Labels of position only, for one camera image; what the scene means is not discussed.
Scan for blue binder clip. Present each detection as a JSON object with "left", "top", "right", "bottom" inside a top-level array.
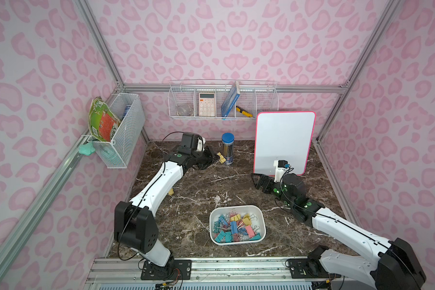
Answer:
[{"left": 230, "top": 221, "right": 238, "bottom": 234}]

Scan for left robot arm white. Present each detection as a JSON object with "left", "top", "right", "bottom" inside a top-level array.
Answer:
[{"left": 114, "top": 132, "right": 218, "bottom": 268}]

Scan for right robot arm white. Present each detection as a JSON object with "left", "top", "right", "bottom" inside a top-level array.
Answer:
[{"left": 251, "top": 174, "right": 427, "bottom": 290}]

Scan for white storage tray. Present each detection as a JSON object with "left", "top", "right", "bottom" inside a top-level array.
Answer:
[{"left": 209, "top": 205, "right": 267, "bottom": 246}]

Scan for blue lid pencil canister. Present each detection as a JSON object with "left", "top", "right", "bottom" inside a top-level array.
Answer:
[{"left": 222, "top": 132, "right": 234, "bottom": 165}]

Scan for pink framed whiteboard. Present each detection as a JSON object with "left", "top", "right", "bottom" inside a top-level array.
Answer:
[{"left": 253, "top": 111, "right": 316, "bottom": 176}]

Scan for white calculator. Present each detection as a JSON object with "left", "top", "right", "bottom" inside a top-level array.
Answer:
[{"left": 198, "top": 92, "right": 216, "bottom": 117}]

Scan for yellow utility knife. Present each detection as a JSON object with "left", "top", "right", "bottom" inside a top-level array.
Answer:
[{"left": 236, "top": 106, "right": 254, "bottom": 118}]

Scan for blue book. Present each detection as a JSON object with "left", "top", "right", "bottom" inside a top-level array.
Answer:
[{"left": 221, "top": 81, "right": 240, "bottom": 118}]

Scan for green red snack bag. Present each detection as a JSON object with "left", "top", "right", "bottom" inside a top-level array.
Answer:
[{"left": 88, "top": 97, "right": 121, "bottom": 142}]

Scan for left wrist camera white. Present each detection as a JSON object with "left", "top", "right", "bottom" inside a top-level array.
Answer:
[{"left": 196, "top": 136, "right": 205, "bottom": 152}]

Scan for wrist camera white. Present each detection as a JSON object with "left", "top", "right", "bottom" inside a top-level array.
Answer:
[
  {"left": 196, "top": 136, "right": 205, "bottom": 152},
  {"left": 274, "top": 160, "right": 290, "bottom": 182}
]

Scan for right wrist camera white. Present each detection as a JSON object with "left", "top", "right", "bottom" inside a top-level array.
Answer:
[{"left": 274, "top": 160, "right": 290, "bottom": 182}]

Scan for wire shelf on back wall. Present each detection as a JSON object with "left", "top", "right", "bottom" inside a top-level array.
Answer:
[{"left": 168, "top": 79, "right": 279, "bottom": 120}]

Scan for white mesh wall basket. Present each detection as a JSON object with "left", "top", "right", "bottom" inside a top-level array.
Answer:
[{"left": 92, "top": 93, "right": 146, "bottom": 169}]

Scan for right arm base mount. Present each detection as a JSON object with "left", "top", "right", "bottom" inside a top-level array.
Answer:
[{"left": 285, "top": 258, "right": 341, "bottom": 279}]

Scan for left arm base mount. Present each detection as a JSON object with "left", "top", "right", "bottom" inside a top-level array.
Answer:
[{"left": 140, "top": 258, "right": 192, "bottom": 280}]

